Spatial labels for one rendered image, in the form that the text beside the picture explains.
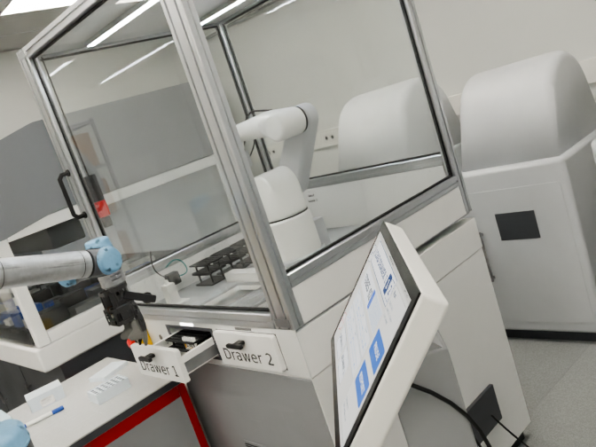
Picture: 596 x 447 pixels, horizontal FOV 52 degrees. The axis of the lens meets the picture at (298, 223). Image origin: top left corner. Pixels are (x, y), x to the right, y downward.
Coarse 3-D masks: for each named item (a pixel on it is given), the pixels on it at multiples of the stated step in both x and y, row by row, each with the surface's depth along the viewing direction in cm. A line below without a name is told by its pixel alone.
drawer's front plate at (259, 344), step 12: (216, 336) 190; (228, 336) 185; (240, 336) 180; (252, 336) 175; (264, 336) 171; (252, 348) 178; (264, 348) 173; (276, 348) 170; (228, 360) 190; (252, 360) 180; (264, 360) 175; (276, 360) 171
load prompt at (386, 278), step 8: (376, 256) 129; (384, 256) 121; (376, 264) 126; (384, 264) 118; (376, 272) 123; (384, 272) 115; (392, 272) 109; (384, 280) 113; (392, 280) 106; (384, 288) 110; (392, 288) 104; (384, 296) 108; (384, 304) 105
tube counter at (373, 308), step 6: (372, 282) 122; (372, 288) 120; (372, 294) 118; (366, 300) 121; (372, 300) 116; (378, 300) 111; (366, 306) 119; (372, 306) 114; (378, 306) 109; (372, 312) 112; (378, 312) 108; (372, 318) 110; (378, 318) 106; (372, 324) 108; (372, 330) 106
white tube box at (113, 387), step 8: (120, 376) 220; (104, 384) 217; (112, 384) 214; (120, 384) 214; (128, 384) 215; (88, 392) 213; (96, 392) 212; (104, 392) 210; (112, 392) 212; (120, 392) 213; (96, 400) 209; (104, 400) 210
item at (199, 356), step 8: (168, 336) 213; (160, 344) 210; (168, 344) 212; (200, 344) 193; (208, 344) 195; (184, 352) 209; (192, 352) 191; (200, 352) 192; (208, 352) 194; (216, 352) 196; (184, 360) 189; (192, 360) 190; (200, 360) 192; (208, 360) 194; (192, 368) 190
